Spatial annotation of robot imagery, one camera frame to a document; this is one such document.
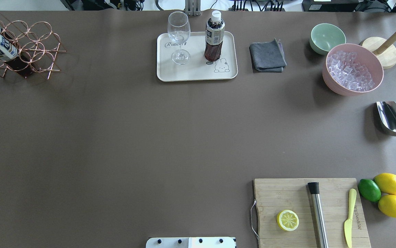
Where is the wooden glass tree stand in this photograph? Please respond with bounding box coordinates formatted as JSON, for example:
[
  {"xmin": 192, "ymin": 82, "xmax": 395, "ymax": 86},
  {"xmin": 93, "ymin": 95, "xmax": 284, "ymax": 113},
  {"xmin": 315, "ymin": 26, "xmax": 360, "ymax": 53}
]
[{"xmin": 360, "ymin": 31, "xmax": 396, "ymax": 69}]

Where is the aluminium frame post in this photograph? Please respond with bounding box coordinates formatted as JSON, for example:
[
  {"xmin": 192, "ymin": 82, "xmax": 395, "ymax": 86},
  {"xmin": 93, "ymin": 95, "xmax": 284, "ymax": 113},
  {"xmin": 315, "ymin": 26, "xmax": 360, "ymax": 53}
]
[{"xmin": 184, "ymin": 0, "xmax": 201, "ymax": 16}]

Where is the steel muddler black tip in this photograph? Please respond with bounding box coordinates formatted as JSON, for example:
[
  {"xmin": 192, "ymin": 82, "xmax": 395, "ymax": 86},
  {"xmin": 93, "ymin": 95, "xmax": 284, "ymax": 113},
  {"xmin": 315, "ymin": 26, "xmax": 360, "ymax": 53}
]
[{"xmin": 307, "ymin": 182, "xmax": 329, "ymax": 248}]

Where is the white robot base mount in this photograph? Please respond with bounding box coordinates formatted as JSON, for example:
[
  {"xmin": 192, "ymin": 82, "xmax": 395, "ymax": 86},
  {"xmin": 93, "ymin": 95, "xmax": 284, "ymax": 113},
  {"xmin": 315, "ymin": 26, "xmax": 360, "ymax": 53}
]
[{"xmin": 145, "ymin": 236, "xmax": 237, "ymax": 248}]

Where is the yellow plastic knife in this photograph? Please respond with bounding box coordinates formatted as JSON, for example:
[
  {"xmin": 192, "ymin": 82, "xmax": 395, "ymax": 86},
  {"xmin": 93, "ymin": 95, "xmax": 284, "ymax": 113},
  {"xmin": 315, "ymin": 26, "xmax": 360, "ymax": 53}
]
[{"xmin": 343, "ymin": 188, "xmax": 357, "ymax": 248}]

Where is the pink bowl of ice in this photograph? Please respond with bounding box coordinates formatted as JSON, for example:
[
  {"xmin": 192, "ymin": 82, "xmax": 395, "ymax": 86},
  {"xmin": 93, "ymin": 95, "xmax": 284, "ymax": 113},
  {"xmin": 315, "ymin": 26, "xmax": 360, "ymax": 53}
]
[{"xmin": 322, "ymin": 43, "xmax": 384, "ymax": 96}]

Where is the whole yellow lemon upper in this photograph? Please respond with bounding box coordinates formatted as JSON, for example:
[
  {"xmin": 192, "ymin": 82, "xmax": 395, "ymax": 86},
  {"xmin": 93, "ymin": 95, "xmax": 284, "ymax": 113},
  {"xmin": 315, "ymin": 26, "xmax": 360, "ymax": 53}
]
[{"xmin": 373, "ymin": 173, "xmax": 396, "ymax": 195}]

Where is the mint green bowl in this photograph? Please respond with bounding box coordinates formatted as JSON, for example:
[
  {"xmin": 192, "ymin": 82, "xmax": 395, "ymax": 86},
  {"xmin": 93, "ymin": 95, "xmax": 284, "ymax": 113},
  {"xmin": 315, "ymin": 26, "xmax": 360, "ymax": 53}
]
[{"xmin": 309, "ymin": 23, "xmax": 346, "ymax": 55}]

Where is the whole yellow lemon lower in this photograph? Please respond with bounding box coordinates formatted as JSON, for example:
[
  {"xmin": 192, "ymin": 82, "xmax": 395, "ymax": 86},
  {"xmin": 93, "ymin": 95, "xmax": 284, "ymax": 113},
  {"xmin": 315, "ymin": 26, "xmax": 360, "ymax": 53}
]
[{"xmin": 378, "ymin": 194, "xmax": 396, "ymax": 218}]

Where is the clear wine glass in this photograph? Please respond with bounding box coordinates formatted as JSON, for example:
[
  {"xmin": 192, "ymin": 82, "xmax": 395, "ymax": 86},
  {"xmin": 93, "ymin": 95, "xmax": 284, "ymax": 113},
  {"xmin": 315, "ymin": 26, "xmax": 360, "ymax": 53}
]
[{"xmin": 167, "ymin": 11, "xmax": 191, "ymax": 65}]

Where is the bamboo cutting board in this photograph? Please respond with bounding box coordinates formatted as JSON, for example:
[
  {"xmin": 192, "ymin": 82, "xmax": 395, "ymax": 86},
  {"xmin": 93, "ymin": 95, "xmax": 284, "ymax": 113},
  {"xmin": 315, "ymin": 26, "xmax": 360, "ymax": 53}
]
[{"xmin": 253, "ymin": 178, "xmax": 357, "ymax": 248}]

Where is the green lime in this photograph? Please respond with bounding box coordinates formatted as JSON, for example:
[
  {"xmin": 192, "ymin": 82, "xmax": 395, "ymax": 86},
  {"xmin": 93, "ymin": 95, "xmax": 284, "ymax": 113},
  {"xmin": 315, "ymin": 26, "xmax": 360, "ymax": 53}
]
[{"xmin": 357, "ymin": 179, "xmax": 381, "ymax": 202}]

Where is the cream rabbit tray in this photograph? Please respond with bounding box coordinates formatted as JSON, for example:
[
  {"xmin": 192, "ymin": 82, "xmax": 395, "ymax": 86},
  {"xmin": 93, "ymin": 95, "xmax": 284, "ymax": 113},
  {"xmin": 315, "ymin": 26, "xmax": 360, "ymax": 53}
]
[{"xmin": 156, "ymin": 31, "xmax": 238, "ymax": 82}]

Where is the half lemon slice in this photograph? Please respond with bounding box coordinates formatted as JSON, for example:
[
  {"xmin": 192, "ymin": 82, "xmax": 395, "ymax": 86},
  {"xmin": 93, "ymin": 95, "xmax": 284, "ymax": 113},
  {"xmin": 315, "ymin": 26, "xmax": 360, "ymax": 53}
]
[{"xmin": 276, "ymin": 210, "xmax": 299, "ymax": 232}]

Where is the whole yellow lemon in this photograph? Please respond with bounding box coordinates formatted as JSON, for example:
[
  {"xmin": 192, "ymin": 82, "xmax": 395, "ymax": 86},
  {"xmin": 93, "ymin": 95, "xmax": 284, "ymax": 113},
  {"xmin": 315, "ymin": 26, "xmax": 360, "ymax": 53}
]
[
  {"xmin": 373, "ymin": 173, "xmax": 396, "ymax": 195},
  {"xmin": 378, "ymin": 194, "xmax": 396, "ymax": 218}
]

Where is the copper wire bottle basket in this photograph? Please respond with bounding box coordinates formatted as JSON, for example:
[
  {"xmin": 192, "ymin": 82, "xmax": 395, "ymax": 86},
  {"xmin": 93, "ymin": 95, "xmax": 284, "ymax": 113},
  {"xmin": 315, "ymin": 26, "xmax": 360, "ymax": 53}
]
[{"xmin": 0, "ymin": 11, "xmax": 67, "ymax": 80}]

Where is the grey folded cloth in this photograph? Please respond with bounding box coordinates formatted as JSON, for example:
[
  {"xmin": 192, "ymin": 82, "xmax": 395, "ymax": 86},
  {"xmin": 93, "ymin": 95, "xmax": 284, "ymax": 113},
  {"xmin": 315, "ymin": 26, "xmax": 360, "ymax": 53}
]
[{"xmin": 249, "ymin": 38, "xmax": 287, "ymax": 73}]

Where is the tea bottle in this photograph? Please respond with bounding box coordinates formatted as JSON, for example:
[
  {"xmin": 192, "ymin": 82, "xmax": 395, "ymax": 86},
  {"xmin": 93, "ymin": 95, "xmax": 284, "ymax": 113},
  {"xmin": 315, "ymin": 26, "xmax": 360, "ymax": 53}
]
[
  {"xmin": 0, "ymin": 35, "xmax": 33, "ymax": 77},
  {"xmin": 204, "ymin": 10, "xmax": 226, "ymax": 62}
]

